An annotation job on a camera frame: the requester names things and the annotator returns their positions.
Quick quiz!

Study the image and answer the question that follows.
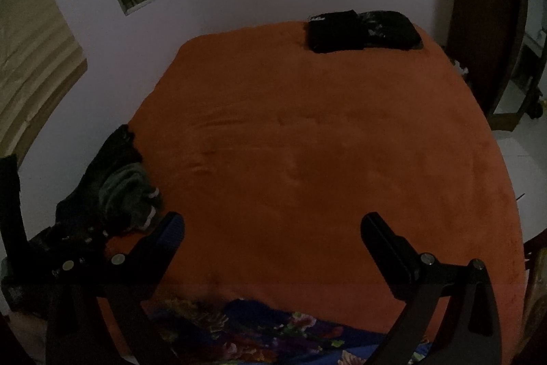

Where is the black folded clothes stack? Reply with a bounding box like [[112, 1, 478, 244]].
[[305, 10, 424, 54]]

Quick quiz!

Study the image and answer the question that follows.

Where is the floral bed sheet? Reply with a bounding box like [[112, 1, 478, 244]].
[[150, 299, 386, 364]]

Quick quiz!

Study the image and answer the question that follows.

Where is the beige curtain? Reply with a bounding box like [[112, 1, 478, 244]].
[[1, 0, 87, 164]]

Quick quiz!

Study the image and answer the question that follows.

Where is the black garment pile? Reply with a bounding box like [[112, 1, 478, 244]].
[[1, 125, 143, 312]]

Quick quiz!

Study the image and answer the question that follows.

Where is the orange plush bed blanket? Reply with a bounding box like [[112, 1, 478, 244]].
[[129, 22, 525, 363]]

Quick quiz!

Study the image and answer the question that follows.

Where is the dark green knit garment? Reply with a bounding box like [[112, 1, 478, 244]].
[[98, 163, 161, 236]]

